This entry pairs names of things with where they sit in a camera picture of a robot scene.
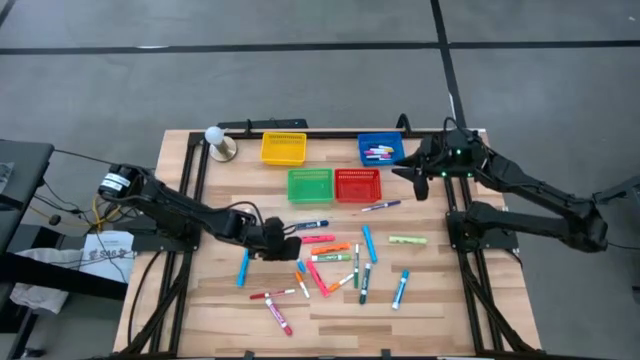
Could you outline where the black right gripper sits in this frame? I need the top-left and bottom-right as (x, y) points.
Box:
(391, 133), (446, 202)

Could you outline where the long pink marker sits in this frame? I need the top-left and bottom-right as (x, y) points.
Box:
(305, 259), (332, 299)

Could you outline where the pale green Sharpie highlighter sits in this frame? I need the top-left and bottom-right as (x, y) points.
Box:
(388, 234), (429, 246)

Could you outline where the orange thin marker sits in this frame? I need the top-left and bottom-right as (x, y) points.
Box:
(327, 272), (356, 293)
(294, 271), (311, 300)

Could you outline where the dark blue Expo marker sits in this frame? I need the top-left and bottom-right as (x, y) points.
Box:
(293, 219), (330, 232)

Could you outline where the slim blue capped pen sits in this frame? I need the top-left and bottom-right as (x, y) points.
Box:
(360, 199), (403, 213)

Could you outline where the cyan highlighter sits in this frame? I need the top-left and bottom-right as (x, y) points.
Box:
(235, 248), (251, 289)
(361, 224), (379, 265)

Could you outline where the red thin marker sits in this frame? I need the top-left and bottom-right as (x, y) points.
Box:
(248, 288), (297, 301)

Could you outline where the orange highlighter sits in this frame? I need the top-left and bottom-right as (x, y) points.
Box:
(310, 242), (352, 256)

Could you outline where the blue plastic basket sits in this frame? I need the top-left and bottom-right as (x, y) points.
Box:
(357, 131), (406, 167)

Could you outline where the red plastic basket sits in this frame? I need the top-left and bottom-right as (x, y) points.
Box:
(333, 168), (383, 204)

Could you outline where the green plastic basket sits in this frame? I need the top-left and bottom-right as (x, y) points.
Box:
(286, 168), (335, 205)

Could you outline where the magenta Expo marker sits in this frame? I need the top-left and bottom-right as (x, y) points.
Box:
(263, 296), (294, 338)

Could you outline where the dark green Expo marker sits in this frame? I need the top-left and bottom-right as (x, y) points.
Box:
(358, 262), (373, 306)

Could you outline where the yellow plastic basket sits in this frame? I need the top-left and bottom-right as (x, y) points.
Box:
(259, 131), (308, 167)

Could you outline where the teal Expo marker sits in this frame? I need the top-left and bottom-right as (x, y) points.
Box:
(391, 269), (411, 311)

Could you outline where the white bulb brass lamp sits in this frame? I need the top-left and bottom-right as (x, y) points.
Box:
(203, 125), (239, 163)

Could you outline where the black power strip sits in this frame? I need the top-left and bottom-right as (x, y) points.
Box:
(216, 118), (309, 130)

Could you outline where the white paper sheet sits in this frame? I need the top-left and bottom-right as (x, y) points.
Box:
(79, 229), (136, 284)

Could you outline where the grey stand base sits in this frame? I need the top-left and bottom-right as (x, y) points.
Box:
(592, 173), (640, 221)

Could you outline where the white cloth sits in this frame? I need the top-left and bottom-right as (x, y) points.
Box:
(9, 247), (86, 315)

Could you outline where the black side table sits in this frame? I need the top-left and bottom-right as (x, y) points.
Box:
(0, 139), (55, 360)

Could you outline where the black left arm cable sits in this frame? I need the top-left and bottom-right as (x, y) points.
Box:
(219, 199), (266, 229)

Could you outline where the yellow floor cable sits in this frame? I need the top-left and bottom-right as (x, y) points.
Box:
(91, 193), (124, 232)

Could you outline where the black floor cable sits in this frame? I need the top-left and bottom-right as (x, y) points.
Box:
(53, 147), (117, 167)

